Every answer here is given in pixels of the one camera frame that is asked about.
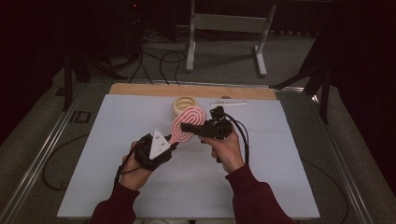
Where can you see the pink hairbrush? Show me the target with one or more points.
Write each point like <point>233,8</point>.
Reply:
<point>190,116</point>

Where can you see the black stand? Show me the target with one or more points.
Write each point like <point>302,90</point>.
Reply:
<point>67,77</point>
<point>325,99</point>

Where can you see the person's right hand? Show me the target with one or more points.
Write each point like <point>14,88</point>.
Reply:
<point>229,154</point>

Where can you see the black floor bracket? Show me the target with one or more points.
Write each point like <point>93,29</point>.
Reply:
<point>80,116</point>

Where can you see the person's left hand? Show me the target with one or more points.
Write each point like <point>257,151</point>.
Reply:
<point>134,175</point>

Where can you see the white metal stand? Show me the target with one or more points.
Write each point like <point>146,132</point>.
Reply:
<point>229,23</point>

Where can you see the white board mat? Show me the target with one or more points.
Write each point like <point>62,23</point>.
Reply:
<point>193,186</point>

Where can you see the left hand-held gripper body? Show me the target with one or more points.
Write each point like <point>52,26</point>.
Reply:
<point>158,144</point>

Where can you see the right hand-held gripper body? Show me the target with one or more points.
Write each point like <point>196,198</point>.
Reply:
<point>216,129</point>

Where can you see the aluminium frame rail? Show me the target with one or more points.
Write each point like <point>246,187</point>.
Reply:
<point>286,88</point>
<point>342,161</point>
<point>40,158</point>

